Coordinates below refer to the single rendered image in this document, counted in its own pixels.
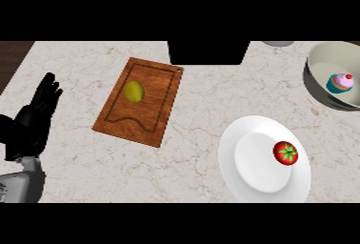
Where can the yellow lemon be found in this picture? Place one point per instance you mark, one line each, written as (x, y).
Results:
(132, 91)

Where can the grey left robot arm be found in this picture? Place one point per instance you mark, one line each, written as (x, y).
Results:
(19, 184)

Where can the brown wooden cutting board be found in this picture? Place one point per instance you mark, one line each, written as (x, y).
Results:
(138, 101)

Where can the pink cupcake with cherry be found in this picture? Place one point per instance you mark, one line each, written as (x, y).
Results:
(340, 83)

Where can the grey bowl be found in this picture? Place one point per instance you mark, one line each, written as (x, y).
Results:
(327, 66)

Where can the black appliance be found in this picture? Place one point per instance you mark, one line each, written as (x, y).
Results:
(208, 52)

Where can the grey round object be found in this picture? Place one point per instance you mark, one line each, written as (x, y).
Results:
(277, 43)

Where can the red tomato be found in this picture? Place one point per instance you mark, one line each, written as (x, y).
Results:
(284, 153)

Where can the white plate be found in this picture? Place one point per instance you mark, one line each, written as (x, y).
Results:
(262, 160)

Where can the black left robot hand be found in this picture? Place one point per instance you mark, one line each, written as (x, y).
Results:
(31, 122)

